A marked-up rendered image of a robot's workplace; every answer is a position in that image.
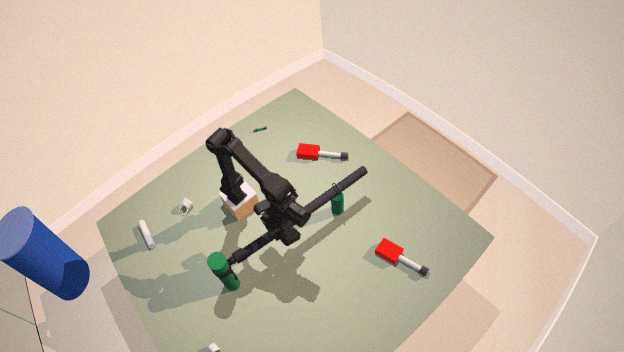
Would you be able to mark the green cylinder with loop top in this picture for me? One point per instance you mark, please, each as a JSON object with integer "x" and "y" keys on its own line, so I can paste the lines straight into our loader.
{"x": 337, "y": 203}

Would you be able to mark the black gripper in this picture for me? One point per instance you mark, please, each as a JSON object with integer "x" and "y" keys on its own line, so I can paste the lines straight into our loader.
{"x": 286, "y": 234}

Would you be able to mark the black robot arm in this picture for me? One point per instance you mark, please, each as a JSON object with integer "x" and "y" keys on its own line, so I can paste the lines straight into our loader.
{"x": 225, "y": 145}

